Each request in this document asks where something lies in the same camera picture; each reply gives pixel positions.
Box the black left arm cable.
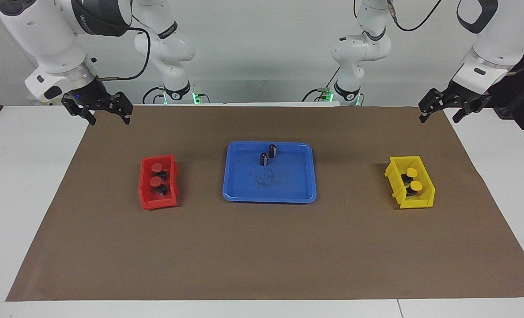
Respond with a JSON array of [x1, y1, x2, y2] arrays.
[[386, 0, 443, 32]]

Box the brown paper table mat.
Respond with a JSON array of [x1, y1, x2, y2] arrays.
[[6, 105, 524, 302]]

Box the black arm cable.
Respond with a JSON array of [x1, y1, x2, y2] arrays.
[[386, 0, 443, 32], [96, 15, 151, 82]]

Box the red plastic bin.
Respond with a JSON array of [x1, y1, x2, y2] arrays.
[[139, 154, 179, 211]]

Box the yellow plastic bin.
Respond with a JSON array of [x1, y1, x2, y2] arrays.
[[385, 155, 436, 209]]

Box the black base cable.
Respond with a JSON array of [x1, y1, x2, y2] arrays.
[[142, 86, 166, 105], [302, 66, 341, 102]]

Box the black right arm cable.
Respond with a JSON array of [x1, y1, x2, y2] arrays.
[[96, 15, 151, 82]]

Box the blue plastic tray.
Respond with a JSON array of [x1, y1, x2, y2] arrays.
[[222, 141, 317, 204]]

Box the black right base cable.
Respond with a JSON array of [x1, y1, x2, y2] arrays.
[[142, 86, 166, 105]]

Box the black left base cable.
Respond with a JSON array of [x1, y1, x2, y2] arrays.
[[302, 66, 341, 102]]

